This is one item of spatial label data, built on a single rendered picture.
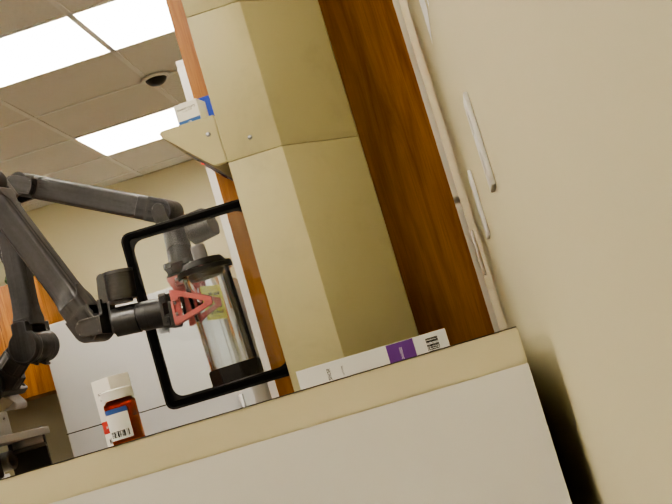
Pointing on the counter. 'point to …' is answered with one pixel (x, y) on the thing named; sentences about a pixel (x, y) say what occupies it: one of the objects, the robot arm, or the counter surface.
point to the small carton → (190, 111)
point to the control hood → (200, 142)
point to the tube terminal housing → (302, 181)
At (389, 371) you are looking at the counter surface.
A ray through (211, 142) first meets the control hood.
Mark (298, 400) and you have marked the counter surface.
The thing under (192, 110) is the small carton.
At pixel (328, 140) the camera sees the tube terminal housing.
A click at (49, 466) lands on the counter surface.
